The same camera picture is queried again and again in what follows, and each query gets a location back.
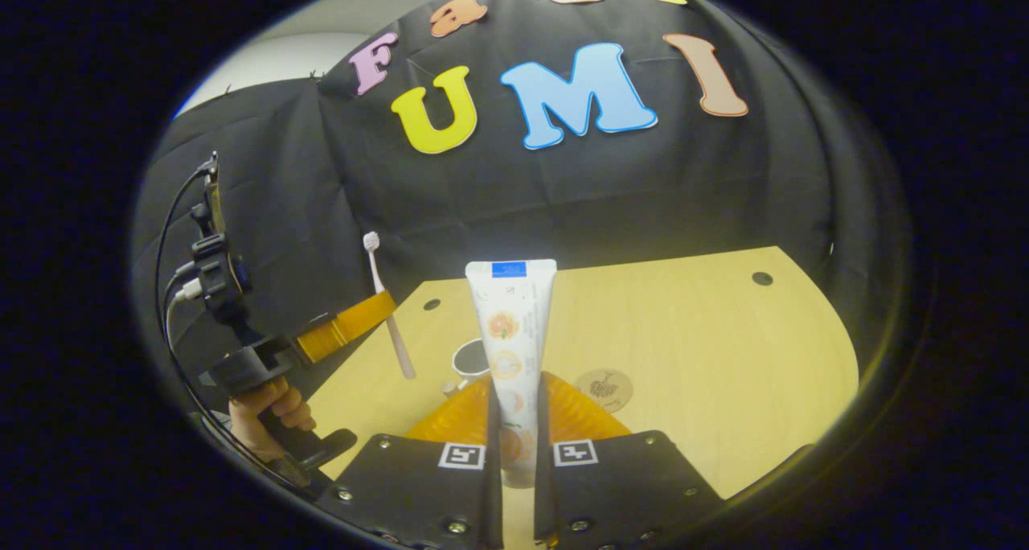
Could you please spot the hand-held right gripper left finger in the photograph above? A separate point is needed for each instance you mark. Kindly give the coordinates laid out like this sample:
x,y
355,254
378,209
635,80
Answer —
x,y
418,494

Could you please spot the round wooden coaster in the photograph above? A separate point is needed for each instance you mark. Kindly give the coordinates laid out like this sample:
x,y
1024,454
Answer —
x,y
607,391

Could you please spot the white toothpaste tube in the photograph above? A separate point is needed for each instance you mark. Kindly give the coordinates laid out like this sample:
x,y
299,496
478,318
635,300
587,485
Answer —
x,y
514,333

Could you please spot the black backdrop cloth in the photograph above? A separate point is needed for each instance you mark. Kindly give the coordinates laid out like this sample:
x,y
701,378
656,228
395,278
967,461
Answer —
x,y
603,196

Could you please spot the pink and white toothbrush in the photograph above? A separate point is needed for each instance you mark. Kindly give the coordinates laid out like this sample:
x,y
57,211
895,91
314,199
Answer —
x,y
399,349

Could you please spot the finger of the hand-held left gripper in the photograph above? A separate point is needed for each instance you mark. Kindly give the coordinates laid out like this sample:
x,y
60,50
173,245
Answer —
x,y
346,325

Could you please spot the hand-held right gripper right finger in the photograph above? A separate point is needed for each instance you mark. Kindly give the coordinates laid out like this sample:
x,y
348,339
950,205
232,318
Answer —
x,y
619,494

